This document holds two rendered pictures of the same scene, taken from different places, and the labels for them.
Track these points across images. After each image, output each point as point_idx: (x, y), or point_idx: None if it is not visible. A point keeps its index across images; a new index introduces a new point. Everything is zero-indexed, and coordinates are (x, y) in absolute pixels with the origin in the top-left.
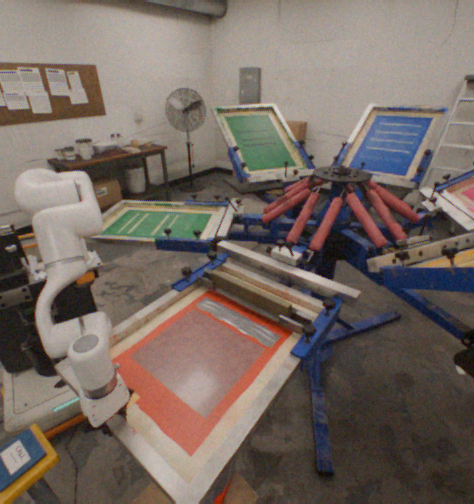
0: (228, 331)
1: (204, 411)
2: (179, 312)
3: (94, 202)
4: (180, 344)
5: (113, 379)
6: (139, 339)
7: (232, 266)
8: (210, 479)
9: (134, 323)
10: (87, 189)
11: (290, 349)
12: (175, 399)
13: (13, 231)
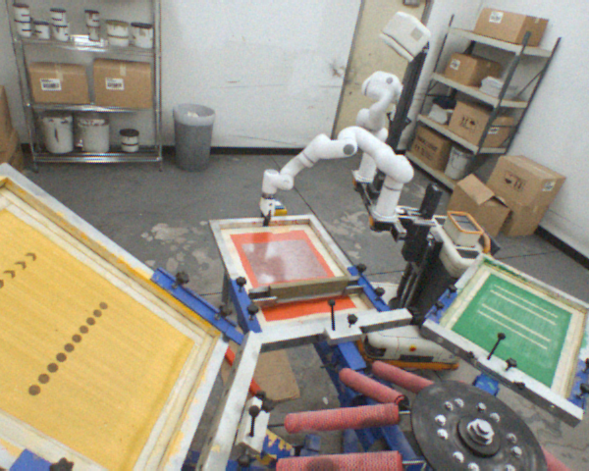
0: (290, 278)
1: (244, 245)
2: (329, 268)
3: (326, 143)
4: (296, 256)
5: (264, 193)
6: (315, 245)
7: (367, 313)
8: (213, 228)
9: (326, 242)
10: (337, 140)
11: (247, 293)
12: (260, 241)
13: (432, 194)
